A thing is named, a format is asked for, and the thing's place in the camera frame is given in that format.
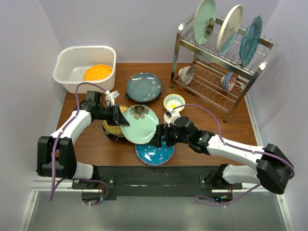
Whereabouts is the blue red bowl in rack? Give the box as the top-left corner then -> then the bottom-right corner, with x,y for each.
221,72 -> 238,92

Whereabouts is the white ceramic mug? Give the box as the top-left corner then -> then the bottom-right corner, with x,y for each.
164,111 -> 181,124

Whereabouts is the blue-grey blossom plate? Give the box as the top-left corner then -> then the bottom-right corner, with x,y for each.
127,72 -> 162,103

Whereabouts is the beige blue plate in rack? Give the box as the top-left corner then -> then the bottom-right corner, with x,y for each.
216,5 -> 243,56

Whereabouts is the teal scalloped plate in rack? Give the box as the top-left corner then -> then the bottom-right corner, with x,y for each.
239,15 -> 263,67

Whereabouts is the mint flower plate in rack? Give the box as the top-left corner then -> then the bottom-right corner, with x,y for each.
193,0 -> 217,45

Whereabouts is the brown patterned bowl in rack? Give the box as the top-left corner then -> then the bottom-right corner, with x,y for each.
179,65 -> 195,86

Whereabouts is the mint green flower plate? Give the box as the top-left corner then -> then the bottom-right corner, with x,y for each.
120,104 -> 159,144

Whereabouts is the blue dotted scalloped plate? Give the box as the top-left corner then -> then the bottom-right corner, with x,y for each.
135,141 -> 175,166

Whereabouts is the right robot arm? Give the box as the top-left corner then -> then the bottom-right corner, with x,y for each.
150,116 -> 295,194

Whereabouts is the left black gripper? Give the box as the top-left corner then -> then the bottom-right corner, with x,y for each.
97,103 -> 129,126

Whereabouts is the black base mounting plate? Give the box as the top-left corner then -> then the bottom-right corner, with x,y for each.
72,165 -> 242,201

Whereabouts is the yellow teal patterned bowl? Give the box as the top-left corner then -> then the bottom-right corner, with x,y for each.
163,94 -> 186,112

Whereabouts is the woven straw round mat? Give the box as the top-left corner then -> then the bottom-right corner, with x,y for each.
103,105 -> 128,136

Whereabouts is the black patterned rim plate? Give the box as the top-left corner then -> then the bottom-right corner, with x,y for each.
103,128 -> 128,143

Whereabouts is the orange dotted scalloped plate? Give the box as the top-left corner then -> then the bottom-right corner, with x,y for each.
84,64 -> 113,81

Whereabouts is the steel dish rack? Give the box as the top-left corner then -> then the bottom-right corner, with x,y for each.
169,16 -> 280,124

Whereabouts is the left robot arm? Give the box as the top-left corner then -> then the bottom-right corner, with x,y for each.
37,91 -> 129,192

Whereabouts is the white plastic bin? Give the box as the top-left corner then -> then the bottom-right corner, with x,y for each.
52,45 -> 116,93

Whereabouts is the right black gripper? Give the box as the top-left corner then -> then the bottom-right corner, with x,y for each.
149,123 -> 191,148

